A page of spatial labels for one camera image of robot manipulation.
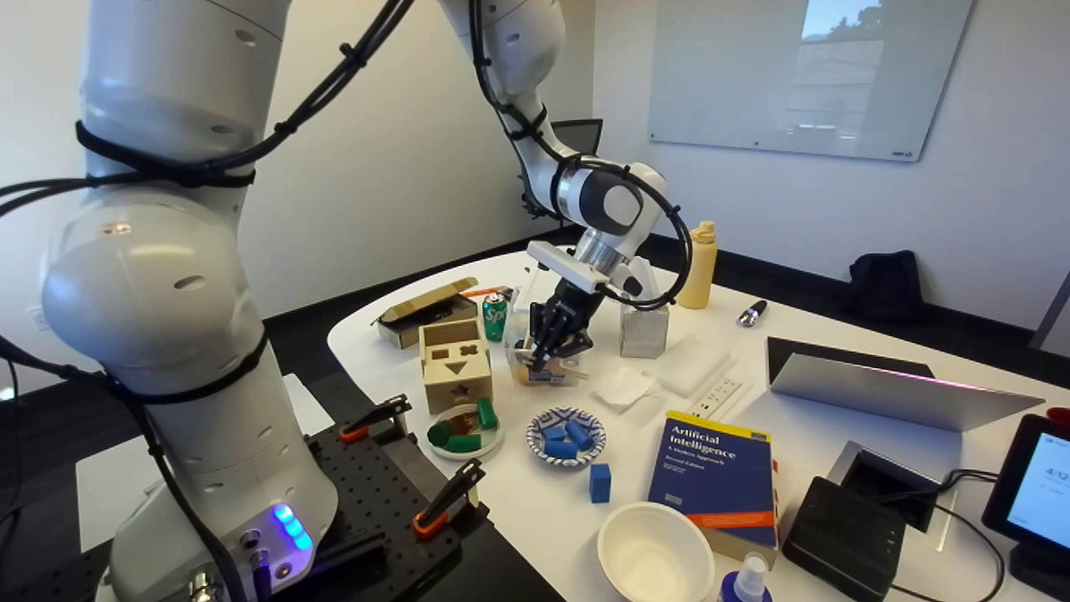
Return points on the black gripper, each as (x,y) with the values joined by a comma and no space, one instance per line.
(561,327)

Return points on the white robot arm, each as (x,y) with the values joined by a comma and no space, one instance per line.
(147,280)

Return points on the blue patterned paper bowl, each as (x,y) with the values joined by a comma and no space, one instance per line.
(567,437)

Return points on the white empty bowl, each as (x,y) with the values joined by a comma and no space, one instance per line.
(652,554)

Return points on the clear plastic organizer box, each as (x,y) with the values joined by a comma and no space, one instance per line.
(553,368)

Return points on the green soda can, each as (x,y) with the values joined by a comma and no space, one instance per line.
(492,316)

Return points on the brown flat case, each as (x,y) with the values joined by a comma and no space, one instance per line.
(409,316)

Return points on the wooden shape sorter box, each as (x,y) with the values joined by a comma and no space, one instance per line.
(456,362)

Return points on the white plate with blocks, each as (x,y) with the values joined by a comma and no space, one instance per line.
(464,434)

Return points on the loose blue cube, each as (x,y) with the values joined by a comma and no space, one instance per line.
(599,483)

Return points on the yellow bottle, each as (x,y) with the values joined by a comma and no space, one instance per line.
(699,270)

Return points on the black marker pen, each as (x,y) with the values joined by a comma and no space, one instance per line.
(755,316)

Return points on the black office chair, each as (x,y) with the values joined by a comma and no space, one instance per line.
(580,135)

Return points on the orange black clamp rear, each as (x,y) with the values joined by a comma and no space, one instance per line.
(381,422)

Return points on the orange black clamp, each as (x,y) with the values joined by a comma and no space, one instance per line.
(453,502)
(381,422)

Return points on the orange black clamp front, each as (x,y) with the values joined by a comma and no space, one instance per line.
(453,502)

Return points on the blue artificial intelligence textbook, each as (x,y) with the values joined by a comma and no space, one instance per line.
(724,478)

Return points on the silver laptop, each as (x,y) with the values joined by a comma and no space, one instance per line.
(883,386)

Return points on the white bottle blue label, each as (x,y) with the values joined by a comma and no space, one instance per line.
(748,583)

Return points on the black bag on floor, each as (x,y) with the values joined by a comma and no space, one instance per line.
(883,290)

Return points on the black square box device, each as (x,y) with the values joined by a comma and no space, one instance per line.
(849,540)

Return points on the table power outlet panel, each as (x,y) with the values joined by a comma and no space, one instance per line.
(899,490)

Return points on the black tablet screen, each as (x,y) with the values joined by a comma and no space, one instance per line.
(1030,507)

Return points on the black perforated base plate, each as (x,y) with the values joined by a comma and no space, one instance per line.
(373,550)

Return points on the wall whiteboard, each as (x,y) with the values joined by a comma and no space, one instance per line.
(830,77)

